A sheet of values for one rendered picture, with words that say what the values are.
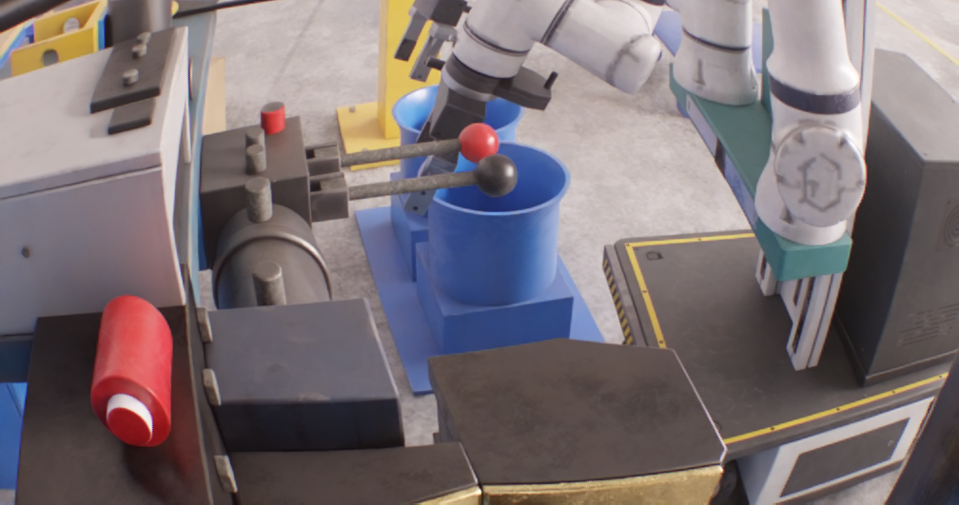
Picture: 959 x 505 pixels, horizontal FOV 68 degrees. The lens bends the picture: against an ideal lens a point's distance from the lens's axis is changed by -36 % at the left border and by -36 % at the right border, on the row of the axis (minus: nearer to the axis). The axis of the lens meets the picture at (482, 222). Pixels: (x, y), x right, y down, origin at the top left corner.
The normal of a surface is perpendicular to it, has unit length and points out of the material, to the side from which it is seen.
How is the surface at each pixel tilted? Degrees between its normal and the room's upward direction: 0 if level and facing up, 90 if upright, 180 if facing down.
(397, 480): 0
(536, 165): 62
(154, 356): 56
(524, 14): 90
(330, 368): 0
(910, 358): 90
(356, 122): 0
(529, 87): 25
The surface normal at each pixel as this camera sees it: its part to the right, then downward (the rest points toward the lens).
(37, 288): 0.25, 0.51
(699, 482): -0.01, 0.52
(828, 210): -0.25, 0.63
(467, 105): 0.40, -0.70
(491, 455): 0.01, -0.85
